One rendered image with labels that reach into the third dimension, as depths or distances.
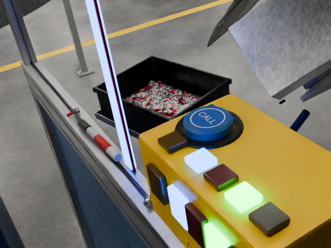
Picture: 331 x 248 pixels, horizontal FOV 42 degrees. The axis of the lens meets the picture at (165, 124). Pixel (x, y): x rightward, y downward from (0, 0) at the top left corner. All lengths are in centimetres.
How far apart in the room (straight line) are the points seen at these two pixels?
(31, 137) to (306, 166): 225
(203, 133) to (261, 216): 9
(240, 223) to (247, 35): 46
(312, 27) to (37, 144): 192
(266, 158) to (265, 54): 38
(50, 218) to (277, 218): 171
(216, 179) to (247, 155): 4
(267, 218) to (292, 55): 44
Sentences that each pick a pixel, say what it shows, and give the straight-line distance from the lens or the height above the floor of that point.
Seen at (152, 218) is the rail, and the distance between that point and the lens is 58.
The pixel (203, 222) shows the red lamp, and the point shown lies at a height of 106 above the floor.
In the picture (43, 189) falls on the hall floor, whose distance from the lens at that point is 210.
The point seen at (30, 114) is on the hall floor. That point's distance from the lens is 272.
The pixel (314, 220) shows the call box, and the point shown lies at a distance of 28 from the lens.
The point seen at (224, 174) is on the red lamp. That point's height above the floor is 108.
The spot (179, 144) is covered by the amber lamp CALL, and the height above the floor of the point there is 108.
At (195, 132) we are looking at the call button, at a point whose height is 108.
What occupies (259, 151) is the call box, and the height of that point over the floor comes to 107.
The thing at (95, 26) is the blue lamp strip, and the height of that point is 109.
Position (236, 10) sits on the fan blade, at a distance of 86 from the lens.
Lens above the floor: 127
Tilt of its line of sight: 33 degrees down
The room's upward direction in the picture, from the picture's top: 9 degrees counter-clockwise
